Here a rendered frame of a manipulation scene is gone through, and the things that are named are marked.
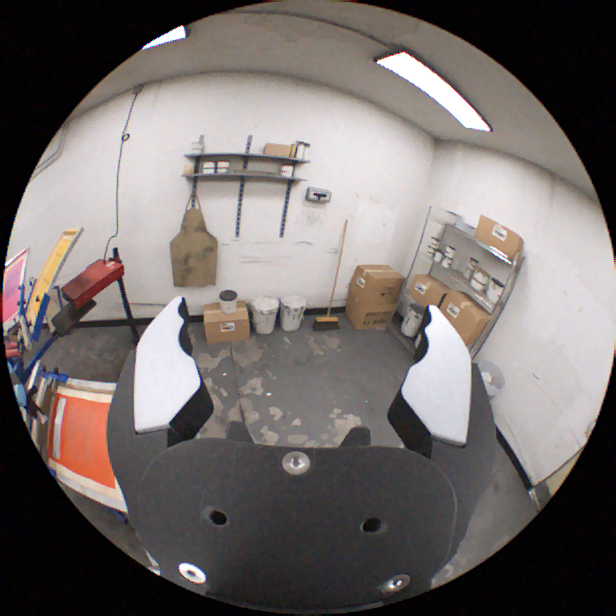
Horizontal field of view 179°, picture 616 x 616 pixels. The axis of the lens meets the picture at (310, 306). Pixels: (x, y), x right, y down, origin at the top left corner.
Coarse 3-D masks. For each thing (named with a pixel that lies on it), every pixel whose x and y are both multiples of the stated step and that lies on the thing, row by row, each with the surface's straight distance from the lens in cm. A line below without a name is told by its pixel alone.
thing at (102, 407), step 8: (56, 400) 138; (72, 400) 127; (80, 400) 123; (88, 400) 119; (56, 408) 135; (64, 408) 130; (88, 408) 116; (96, 408) 113; (104, 408) 110; (64, 416) 127; (104, 416) 108; (64, 424) 125; (96, 424) 109; (104, 424) 106; (96, 432) 108; (104, 432) 105; (96, 440) 106; (104, 440) 103
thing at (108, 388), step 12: (60, 384) 140; (72, 384) 128; (84, 384) 121; (96, 384) 116; (108, 384) 111; (36, 444) 145; (60, 480) 119; (84, 492) 105; (108, 504) 95; (120, 504) 91
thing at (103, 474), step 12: (60, 432) 126; (60, 444) 125; (96, 444) 106; (60, 456) 124; (96, 456) 104; (108, 456) 100; (72, 468) 115; (84, 468) 109; (96, 468) 104; (108, 468) 99; (96, 480) 103; (108, 480) 99
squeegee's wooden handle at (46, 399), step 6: (48, 390) 134; (42, 396) 132; (48, 396) 133; (42, 402) 130; (48, 402) 133; (42, 408) 130; (48, 408) 133; (48, 414) 133; (42, 426) 129; (36, 432) 128; (42, 432) 129; (36, 438) 127; (42, 438) 128; (42, 444) 128
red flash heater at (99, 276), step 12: (96, 264) 223; (108, 264) 209; (120, 264) 197; (84, 276) 207; (96, 276) 193; (108, 276) 187; (120, 276) 195; (72, 288) 196; (84, 288) 182; (96, 288) 182; (72, 300) 180; (84, 300) 179
